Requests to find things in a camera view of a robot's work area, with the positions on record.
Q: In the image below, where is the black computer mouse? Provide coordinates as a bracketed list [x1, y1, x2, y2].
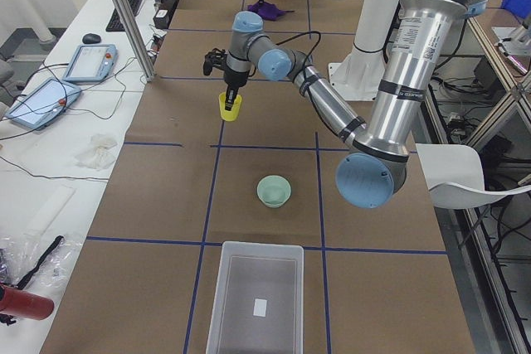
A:
[82, 33, 101, 45]

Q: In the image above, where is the teach pendant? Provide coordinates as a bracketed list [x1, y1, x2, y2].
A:
[4, 78, 81, 130]
[62, 44, 118, 85]

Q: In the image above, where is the crumpled white tissue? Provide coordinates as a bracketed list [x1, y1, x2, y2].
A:
[75, 133, 117, 170]

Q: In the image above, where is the yellow plastic cup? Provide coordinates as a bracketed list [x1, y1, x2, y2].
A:
[218, 91, 243, 123]

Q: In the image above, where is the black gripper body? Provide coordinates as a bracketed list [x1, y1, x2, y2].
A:
[223, 67, 249, 90]

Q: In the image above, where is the translucent white plastic bin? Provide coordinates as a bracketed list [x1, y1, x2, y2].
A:
[206, 241, 304, 353]

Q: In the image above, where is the black power adapter box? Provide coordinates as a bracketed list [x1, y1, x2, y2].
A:
[153, 9, 169, 30]

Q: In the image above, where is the white foam strip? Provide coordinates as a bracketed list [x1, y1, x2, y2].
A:
[24, 185, 76, 236]

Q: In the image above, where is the black keyboard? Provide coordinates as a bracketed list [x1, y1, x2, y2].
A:
[105, 0, 145, 33]

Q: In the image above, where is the near teach pendant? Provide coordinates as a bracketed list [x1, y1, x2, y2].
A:
[4, 78, 81, 130]

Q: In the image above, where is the red cylinder bottle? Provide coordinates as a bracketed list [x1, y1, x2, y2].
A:
[1, 285, 55, 320]

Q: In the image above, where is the far teach pendant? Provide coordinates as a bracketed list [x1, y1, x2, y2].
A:
[62, 44, 118, 85]

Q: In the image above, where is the black strap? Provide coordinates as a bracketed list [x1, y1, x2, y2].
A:
[17, 235, 65, 290]

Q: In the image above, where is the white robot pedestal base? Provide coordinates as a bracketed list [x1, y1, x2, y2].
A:
[329, 0, 393, 101]

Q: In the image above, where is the clear plastic bag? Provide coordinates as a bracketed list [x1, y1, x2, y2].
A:
[1, 234, 82, 292]

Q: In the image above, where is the aluminium frame post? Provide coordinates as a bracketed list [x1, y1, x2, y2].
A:
[112, 0, 155, 82]

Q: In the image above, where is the green bowl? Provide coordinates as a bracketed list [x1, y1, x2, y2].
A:
[256, 175, 291, 208]

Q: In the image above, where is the purple cloth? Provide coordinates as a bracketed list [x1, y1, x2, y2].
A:
[247, 2, 293, 21]

